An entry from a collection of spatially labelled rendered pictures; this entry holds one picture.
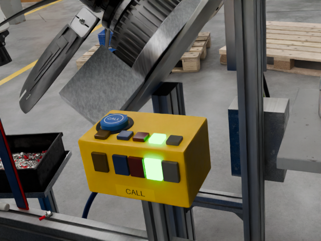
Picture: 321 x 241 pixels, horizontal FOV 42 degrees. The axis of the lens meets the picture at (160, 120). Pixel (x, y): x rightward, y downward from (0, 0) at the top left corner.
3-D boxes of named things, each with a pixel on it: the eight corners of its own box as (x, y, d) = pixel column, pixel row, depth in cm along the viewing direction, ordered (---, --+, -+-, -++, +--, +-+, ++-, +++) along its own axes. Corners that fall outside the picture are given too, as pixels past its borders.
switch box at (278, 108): (283, 182, 118) (284, 112, 108) (231, 176, 124) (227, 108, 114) (288, 165, 125) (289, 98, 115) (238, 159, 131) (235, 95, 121)
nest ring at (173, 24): (168, 66, 121) (157, 57, 121) (222, -11, 105) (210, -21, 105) (125, 106, 99) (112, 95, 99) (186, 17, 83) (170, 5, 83)
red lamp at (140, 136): (150, 136, 57) (149, 132, 56) (144, 142, 55) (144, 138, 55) (138, 135, 57) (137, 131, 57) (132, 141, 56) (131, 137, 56)
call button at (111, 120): (133, 123, 62) (132, 112, 61) (121, 136, 59) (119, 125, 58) (110, 121, 64) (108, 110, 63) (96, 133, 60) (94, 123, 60)
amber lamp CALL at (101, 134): (112, 134, 59) (111, 130, 58) (105, 140, 57) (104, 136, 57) (101, 132, 59) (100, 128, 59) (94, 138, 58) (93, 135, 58)
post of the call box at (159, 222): (173, 238, 69) (164, 175, 64) (165, 251, 67) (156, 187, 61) (156, 235, 70) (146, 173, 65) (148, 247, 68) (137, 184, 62)
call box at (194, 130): (212, 176, 65) (208, 114, 60) (191, 218, 56) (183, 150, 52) (121, 164, 71) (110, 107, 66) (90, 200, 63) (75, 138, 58)
